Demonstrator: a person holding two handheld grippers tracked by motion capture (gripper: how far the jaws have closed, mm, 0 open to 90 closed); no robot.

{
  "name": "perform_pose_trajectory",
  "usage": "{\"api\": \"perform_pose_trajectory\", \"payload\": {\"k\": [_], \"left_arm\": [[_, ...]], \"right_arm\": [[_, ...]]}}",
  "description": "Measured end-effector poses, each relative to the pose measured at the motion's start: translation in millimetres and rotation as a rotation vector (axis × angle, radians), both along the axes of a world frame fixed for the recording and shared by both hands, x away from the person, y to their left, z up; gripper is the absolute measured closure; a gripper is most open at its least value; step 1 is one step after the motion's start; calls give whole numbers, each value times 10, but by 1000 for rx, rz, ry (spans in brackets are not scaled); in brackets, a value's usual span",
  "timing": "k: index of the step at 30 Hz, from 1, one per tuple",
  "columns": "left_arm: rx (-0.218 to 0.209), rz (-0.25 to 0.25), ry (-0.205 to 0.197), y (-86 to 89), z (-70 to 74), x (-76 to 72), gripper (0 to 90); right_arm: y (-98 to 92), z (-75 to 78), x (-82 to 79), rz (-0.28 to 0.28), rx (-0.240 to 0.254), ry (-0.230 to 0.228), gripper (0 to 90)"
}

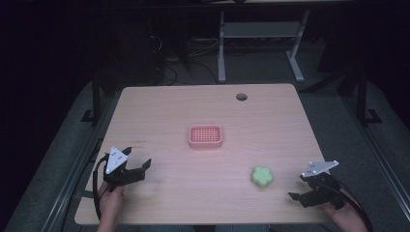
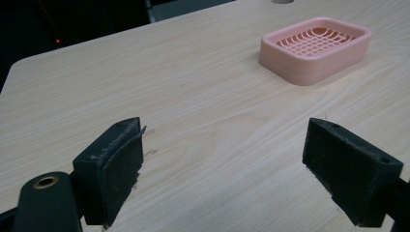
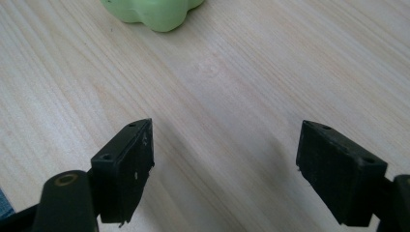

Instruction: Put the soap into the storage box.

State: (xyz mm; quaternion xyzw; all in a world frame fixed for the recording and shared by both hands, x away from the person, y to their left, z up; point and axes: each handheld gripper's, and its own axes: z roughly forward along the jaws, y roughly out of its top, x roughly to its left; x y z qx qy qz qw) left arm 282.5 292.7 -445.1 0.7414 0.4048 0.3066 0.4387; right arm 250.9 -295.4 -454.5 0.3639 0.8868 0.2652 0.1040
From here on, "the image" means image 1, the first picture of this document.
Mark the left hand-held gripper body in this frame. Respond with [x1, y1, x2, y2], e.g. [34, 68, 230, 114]
[102, 146, 146, 193]

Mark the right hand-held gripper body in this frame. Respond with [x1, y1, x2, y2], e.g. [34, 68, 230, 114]
[299, 159, 346, 211]

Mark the green flower-shaped soap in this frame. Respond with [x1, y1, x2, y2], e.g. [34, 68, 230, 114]
[250, 165, 274, 188]

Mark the pink plastic soap dish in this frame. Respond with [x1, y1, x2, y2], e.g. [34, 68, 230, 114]
[188, 124, 224, 150]

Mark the person's left hand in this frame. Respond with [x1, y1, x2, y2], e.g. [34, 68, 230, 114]
[98, 180, 125, 226]

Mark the person's right hand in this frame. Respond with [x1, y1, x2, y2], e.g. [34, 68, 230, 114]
[318, 191, 364, 232]

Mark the black metal stand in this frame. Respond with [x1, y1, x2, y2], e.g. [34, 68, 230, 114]
[80, 69, 107, 124]
[337, 64, 383, 127]

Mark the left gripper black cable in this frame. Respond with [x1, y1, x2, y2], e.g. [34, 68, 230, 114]
[92, 154, 112, 220]

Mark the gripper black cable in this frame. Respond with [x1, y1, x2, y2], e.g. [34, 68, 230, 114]
[92, 154, 112, 220]
[328, 180, 374, 232]

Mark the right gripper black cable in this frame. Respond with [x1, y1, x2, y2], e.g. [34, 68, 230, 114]
[328, 180, 374, 232]

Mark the floor cables bundle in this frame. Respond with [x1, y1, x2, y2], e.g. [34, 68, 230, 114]
[148, 35, 220, 85]

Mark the white metal desk frame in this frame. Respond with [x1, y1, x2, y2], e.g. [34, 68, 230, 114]
[218, 10, 311, 84]

